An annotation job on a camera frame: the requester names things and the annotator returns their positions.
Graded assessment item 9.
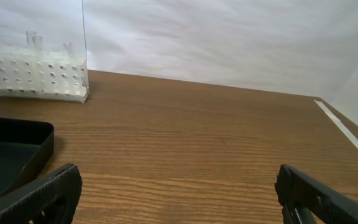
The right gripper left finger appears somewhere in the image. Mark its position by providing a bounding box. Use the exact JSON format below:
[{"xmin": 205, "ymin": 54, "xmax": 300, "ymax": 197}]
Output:
[{"xmin": 0, "ymin": 163, "xmax": 83, "ymax": 224}]

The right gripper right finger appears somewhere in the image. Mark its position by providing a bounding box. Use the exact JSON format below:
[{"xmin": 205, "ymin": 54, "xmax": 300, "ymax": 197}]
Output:
[{"xmin": 274, "ymin": 164, "xmax": 358, "ymax": 224}]

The white test tube rack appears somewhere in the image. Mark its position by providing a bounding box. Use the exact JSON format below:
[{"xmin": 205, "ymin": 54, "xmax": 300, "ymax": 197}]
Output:
[{"xmin": 0, "ymin": 46, "xmax": 90, "ymax": 104}]

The black tray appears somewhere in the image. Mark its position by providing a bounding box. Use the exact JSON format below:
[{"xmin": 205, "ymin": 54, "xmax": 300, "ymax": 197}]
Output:
[{"xmin": 0, "ymin": 115, "xmax": 55, "ymax": 206}]

